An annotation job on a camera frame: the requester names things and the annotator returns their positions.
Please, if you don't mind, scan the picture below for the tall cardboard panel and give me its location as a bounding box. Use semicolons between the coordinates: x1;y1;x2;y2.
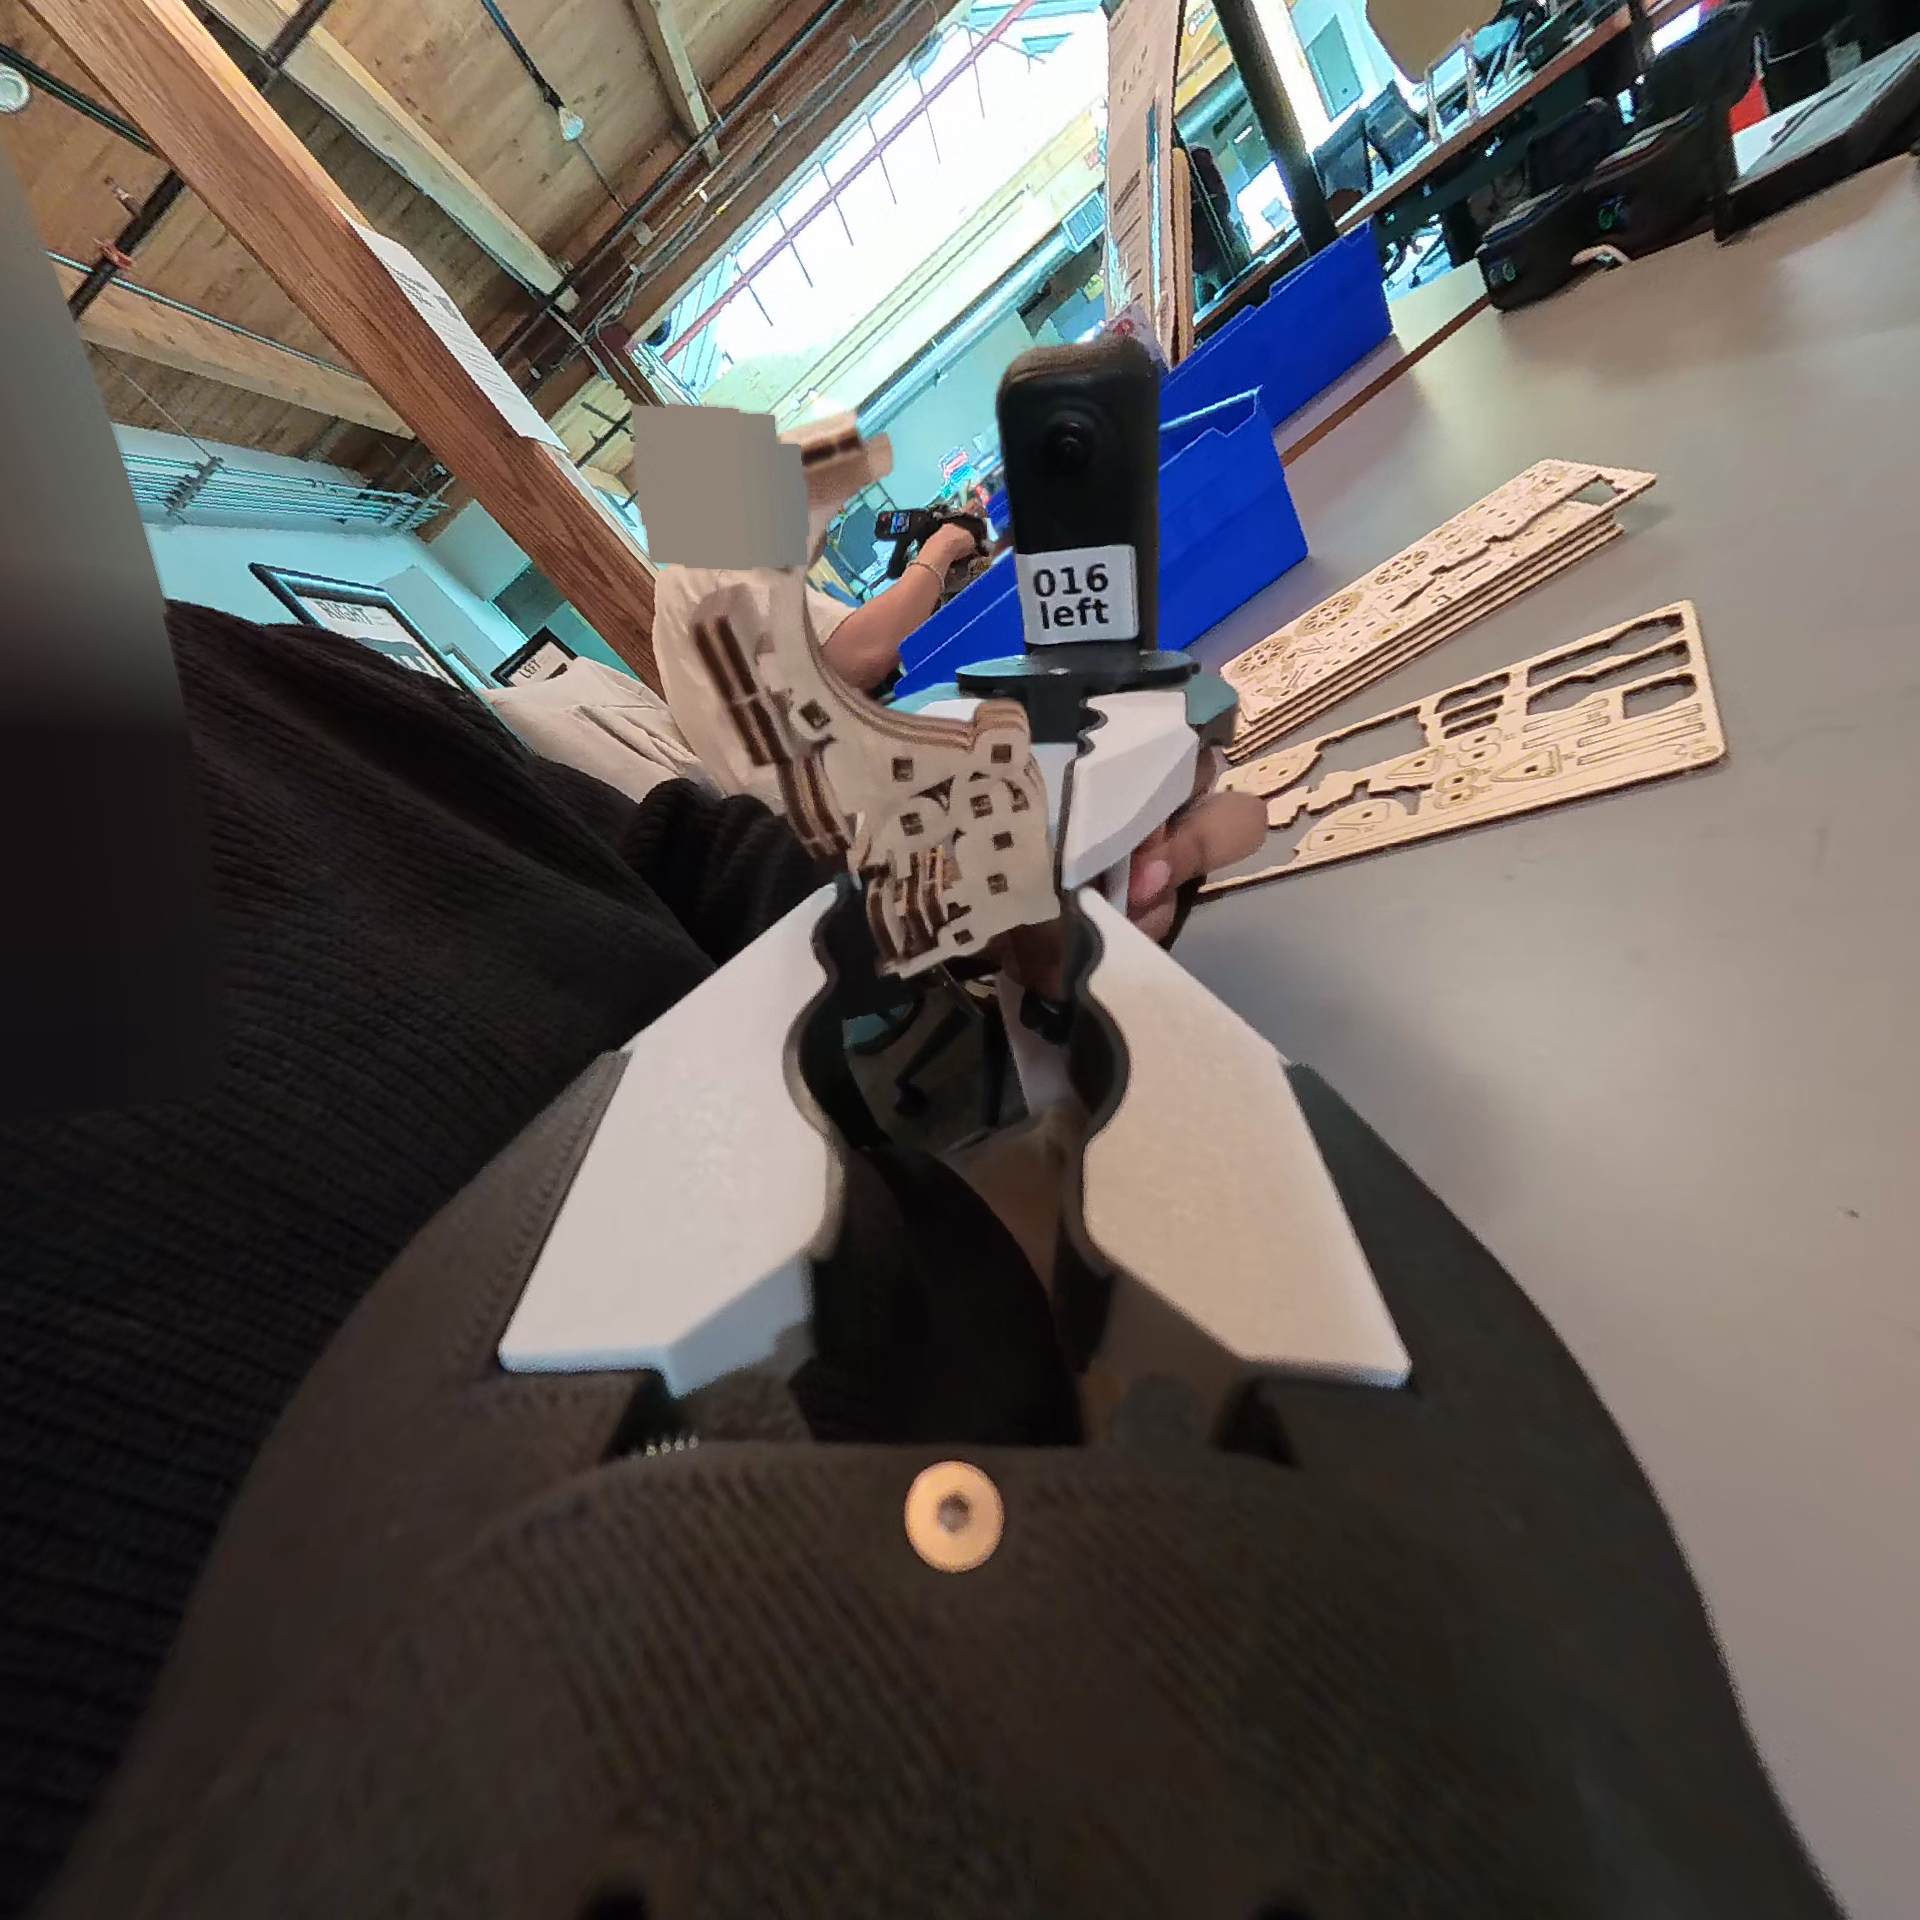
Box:
1101;0;1202;354

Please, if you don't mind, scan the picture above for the wooden puzzle sheet stack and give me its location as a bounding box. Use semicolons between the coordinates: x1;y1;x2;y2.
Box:
1217;461;1662;754

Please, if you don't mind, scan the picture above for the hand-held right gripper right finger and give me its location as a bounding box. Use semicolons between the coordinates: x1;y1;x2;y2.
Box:
1068;886;1417;1393

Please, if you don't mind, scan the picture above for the black framed sign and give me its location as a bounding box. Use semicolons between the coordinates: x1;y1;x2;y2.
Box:
247;560;495;692

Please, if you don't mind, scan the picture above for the cut-out wooden puzzle sheet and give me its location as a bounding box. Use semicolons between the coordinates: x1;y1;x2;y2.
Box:
1197;599;1729;898

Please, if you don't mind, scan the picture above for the person's left forearm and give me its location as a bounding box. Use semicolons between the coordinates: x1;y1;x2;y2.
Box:
622;778;864;976

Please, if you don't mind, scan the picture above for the blue plastic bin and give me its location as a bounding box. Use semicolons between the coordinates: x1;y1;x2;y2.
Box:
1161;217;1394;436
895;386;1310;705

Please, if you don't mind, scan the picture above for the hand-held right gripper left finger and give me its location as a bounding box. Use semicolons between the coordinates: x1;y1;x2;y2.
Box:
497;881;860;1401

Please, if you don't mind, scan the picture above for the small wooden puzzle model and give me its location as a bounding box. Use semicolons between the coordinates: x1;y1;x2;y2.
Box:
656;410;1069;985

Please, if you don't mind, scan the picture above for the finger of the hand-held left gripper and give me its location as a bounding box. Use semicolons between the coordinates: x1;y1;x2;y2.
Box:
1055;701;1204;889

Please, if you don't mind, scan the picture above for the white paper notice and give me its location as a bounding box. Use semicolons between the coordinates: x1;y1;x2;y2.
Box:
357;224;568;447

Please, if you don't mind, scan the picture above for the black carrying case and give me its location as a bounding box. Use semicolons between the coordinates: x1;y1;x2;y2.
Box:
1473;141;1722;313
1709;58;1920;241

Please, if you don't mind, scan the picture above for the person's black sweater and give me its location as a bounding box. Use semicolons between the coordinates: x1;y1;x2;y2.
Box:
0;599;840;1920

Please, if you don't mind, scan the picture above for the black pole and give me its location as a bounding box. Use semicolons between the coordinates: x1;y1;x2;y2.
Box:
1212;0;1340;261

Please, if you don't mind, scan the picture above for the person's left hand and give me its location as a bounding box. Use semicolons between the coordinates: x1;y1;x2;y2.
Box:
1124;790;1270;946

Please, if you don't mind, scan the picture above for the wooden support beam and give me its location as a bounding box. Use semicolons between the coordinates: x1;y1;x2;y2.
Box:
23;0;669;698

